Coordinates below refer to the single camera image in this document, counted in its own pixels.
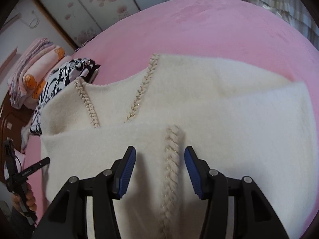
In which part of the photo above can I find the cream fuzzy cardigan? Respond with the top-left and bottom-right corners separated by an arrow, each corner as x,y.
41,55 -> 318,238

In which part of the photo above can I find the person's left hand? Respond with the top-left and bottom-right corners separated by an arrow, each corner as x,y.
11,182 -> 38,213

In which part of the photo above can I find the small grey cloth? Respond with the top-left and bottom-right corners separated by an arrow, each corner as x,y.
21,125 -> 30,153

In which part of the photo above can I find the pink bear print quilt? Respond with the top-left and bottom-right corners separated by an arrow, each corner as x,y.
20,45 -> 72,110

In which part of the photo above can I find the black white patterned folded garment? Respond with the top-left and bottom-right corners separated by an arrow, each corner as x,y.
29,58 -> 100,136

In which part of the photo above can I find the lilac folded quilt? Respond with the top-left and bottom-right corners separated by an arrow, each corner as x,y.
7,38 -> 56,109

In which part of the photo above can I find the floral sliding wardrobe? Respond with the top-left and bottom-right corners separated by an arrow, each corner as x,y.
33,0 -> 170,48

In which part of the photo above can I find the pink plush bed blanket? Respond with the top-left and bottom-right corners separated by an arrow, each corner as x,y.
22,0 -> 319,239

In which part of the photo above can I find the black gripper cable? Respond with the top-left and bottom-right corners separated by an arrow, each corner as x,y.
10,141 -> 38,227

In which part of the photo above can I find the pink wall shelf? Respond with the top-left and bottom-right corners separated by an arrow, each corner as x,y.
0,47 -> 18,74

